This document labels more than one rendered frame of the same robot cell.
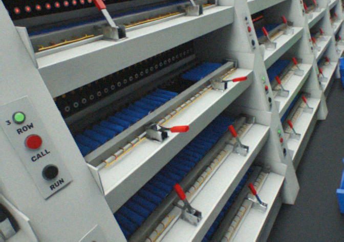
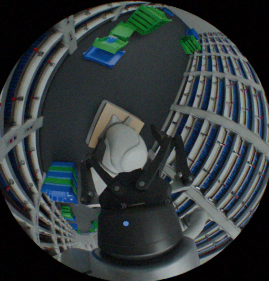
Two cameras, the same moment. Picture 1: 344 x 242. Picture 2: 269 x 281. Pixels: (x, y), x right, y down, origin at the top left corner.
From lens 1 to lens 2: 0.41 m
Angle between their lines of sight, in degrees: 109
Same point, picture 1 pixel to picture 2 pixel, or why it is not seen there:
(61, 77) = not seen: outside the picture
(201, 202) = (23, 90)
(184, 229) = (20, 104)
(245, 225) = (46, 74)
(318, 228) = (73, 64)
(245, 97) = not seen: outside the picture
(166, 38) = not seen: outside the picture
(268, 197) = (57, 59)
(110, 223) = (5, 137)
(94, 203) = (1, 142)
